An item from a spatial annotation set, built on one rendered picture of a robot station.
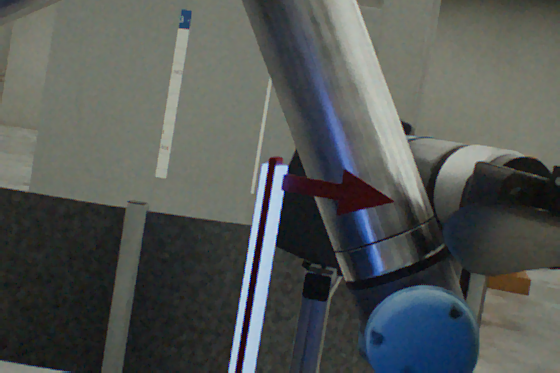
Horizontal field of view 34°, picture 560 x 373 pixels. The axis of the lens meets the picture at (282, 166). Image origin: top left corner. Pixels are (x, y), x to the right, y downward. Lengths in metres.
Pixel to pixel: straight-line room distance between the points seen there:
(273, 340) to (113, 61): 4.71
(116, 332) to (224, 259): 0.30
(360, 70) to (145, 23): 6.14
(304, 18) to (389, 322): 0.21
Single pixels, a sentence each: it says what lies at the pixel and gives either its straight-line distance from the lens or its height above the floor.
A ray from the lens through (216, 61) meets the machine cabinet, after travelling 6.59.
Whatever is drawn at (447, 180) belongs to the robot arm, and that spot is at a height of 1.19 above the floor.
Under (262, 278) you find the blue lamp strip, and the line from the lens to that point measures 0.47.
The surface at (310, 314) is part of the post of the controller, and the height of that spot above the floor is 1.01.
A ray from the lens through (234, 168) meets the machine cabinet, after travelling 6.54.
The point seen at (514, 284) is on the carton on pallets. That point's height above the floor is 0.07.
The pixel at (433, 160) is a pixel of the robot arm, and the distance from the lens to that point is 0.74.
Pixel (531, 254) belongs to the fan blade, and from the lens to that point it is 0.54.
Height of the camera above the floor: 1.21
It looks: 3 degrees down
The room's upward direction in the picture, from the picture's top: 9 degrees clockwise
